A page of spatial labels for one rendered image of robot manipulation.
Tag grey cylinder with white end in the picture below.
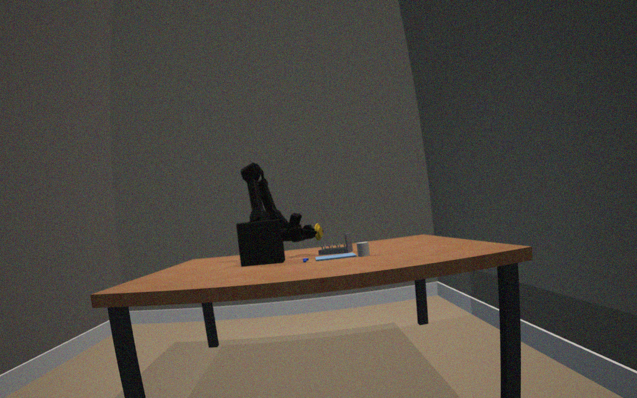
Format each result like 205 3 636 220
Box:
357 242 370 257

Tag yellow plate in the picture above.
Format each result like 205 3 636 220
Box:
315 223 323 240

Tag light blue mat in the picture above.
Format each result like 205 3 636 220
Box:
315 253 357 261

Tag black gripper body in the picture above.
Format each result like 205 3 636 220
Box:
284 225 309 243

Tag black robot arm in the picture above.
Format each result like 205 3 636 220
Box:
241 163 302 241

